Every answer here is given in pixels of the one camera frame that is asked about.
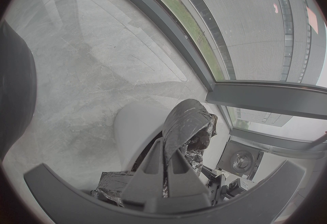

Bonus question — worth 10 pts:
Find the window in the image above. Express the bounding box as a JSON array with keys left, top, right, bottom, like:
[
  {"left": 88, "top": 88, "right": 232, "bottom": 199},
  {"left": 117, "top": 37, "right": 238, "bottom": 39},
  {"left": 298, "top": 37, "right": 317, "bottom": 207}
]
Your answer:
[{"left": 51, "top": 0, "right": 327, "bottom": 159}]

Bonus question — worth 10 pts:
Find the grey washing machine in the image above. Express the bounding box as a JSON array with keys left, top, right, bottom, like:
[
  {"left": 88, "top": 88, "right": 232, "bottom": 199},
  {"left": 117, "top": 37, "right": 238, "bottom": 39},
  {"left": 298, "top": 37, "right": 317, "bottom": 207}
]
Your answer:
[{"left": 217, "top": 141, "right": 264, "bottom": 181}]

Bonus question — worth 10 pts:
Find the black plastic bag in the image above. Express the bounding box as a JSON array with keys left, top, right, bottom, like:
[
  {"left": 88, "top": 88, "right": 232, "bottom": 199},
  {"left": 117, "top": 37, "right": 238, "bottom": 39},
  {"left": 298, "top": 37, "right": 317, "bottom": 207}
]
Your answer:
[{"left": 98, "top": 99, "right": 218, "bottom": 207}]

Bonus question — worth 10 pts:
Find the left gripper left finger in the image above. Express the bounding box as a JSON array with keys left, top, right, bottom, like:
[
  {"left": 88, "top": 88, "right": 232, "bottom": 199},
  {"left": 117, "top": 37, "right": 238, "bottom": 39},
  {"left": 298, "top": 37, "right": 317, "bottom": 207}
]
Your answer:
[{"left": 121, "top": 138, "right": 164, "bottom": 205}]

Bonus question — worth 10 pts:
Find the white trash bin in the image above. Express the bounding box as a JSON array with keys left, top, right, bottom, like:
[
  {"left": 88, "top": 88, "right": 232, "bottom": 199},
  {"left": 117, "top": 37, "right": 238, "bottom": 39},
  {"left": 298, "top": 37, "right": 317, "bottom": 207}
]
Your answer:
[{"left": 114, "top": 104, "right": 214, "bottom": 186}]

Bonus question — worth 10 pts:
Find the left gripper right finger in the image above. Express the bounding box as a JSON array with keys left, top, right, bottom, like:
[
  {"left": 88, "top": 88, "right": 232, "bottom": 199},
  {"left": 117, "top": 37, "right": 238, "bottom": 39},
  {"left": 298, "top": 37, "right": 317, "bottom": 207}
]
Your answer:
[{"left": 168, "top": 151, "right": 212, "bottom": 206}]

